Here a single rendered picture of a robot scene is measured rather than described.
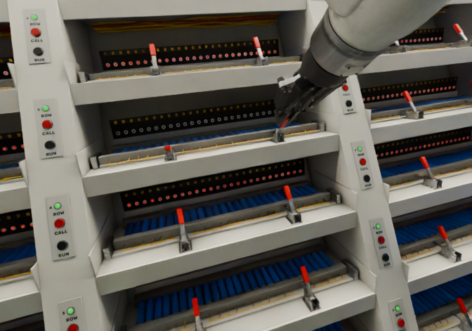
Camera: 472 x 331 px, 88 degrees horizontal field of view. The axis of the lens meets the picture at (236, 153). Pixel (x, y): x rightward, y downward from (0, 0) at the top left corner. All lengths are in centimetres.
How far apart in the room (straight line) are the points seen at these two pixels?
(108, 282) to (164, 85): 43
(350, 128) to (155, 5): 57
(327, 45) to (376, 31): 6
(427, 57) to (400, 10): 67
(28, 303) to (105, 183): 25
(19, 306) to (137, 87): 48
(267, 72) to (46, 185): 55
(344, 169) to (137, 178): 51
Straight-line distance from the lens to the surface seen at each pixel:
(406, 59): 92
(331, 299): 73
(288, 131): 68
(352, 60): 36
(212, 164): 57
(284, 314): 69
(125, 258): 63
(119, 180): 58
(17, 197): 65
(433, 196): 87
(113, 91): 62
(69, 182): 60
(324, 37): 36
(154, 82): 61
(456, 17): 137
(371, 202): 73
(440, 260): 93
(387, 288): 79
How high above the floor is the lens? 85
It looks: 5 degrees up
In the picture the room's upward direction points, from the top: 11 degrees counter-clockwise
